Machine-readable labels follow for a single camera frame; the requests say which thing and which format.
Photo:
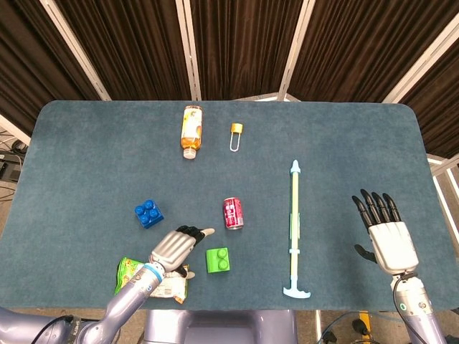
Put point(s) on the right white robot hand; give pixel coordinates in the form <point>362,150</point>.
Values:
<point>392,243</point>

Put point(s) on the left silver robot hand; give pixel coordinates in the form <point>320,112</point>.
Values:
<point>172,247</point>

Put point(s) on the green toy building block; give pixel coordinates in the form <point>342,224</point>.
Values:
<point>217,261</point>

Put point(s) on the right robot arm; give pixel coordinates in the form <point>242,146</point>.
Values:
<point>416,308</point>

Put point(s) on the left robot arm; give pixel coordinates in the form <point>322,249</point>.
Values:
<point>132,297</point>

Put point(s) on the blue toy building block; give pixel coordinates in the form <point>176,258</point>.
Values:
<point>148,214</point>

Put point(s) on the blue and yellow toy water pump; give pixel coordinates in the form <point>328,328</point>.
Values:
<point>294,165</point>

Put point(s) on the green snack bag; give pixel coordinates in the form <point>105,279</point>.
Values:
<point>127,270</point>

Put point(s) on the red soda can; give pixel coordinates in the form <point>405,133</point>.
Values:
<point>233,213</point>

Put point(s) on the lavender robot torso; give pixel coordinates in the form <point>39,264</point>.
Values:
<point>215,326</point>

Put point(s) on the blue felt table cloth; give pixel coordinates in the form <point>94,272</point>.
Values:
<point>107,161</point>

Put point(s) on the tea bottle with white cap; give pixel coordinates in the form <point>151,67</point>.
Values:
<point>191,129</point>

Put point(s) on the yellow padlock with long shackle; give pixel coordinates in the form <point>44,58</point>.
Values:
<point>237,128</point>

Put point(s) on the dark brown curtain panel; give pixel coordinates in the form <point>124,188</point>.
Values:
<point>25,64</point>
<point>244,46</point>
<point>437,114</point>
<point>125,46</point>
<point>358,46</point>

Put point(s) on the black power strip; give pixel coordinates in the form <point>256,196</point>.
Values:
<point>9,166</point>

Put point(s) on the white metal side frame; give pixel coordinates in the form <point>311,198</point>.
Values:
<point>444,179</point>

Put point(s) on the white screen frame post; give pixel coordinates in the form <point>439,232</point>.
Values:
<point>188,50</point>
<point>295,46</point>
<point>75,50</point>
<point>423,62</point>

